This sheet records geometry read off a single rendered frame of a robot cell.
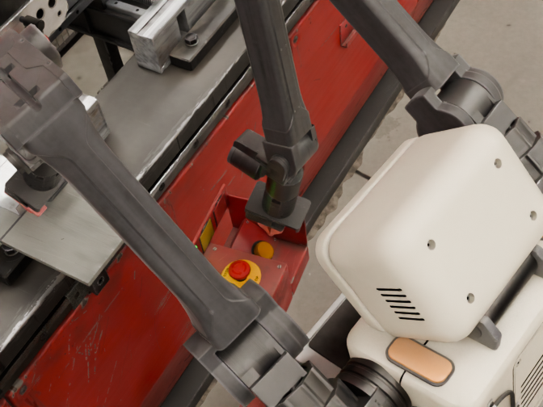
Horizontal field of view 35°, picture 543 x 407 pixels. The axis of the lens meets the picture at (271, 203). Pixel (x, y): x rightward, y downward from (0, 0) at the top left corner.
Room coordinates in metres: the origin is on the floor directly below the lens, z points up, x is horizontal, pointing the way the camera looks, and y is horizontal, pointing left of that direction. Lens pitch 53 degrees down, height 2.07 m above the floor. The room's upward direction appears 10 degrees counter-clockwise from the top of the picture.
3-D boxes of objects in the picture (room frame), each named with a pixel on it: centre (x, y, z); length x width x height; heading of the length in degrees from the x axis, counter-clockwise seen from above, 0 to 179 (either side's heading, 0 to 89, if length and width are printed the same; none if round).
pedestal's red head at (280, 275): (0.88, 0.06, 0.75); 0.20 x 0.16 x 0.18; 151
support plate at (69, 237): (0.88, 0.34, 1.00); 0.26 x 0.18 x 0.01; 52
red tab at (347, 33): (1.68, -0.30, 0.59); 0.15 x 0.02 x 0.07; 142
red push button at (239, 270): (0.84, 0.08, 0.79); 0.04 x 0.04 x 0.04
